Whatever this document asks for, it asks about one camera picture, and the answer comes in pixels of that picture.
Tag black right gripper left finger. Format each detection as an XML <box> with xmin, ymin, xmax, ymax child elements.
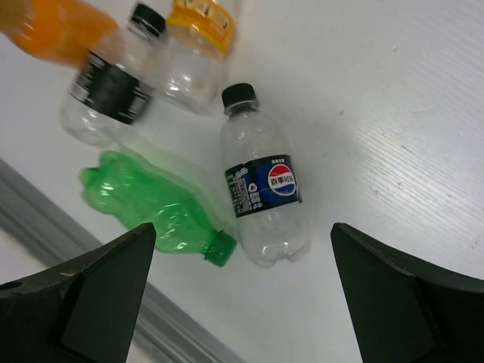
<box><xmin>1</xmin><ymin>222</ymin><xmax>156</xmax><ymax>362</ymax></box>

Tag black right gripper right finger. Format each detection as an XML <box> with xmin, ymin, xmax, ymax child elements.
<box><xmin>330</xmin><ymin>223</ymin><xmax>483</xmax><ymax>362</ymax></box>

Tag clear Pepsi bottle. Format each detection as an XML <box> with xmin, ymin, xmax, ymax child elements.
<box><xmin>220</xmin><ymin>83</ymin><xmax>311</xmax><ymax>268</ymax></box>

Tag crushed green bottle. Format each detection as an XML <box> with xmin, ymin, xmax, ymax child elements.
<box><xmin>79</xmin><ymin>150</ymin><xmax>237</xmax><ymax>267</ymax></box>

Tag clear bottle black label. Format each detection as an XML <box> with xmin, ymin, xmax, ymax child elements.
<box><xmin>60</xmin><ymin>2</ymin><xmax>166</xmax><ymax>148</ymax></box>

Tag clear bottle yellow cap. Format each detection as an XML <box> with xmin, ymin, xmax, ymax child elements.
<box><xmin>143</xmin><ymin>1</ymin><xmax>240</xmax><ymax>116</ymax></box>

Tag small orange juice bottle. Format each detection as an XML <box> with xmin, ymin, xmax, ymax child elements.
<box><xmin>1</xmin><ymin>1</ymin><xmax>118</xmax><ymax>68</ymax></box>

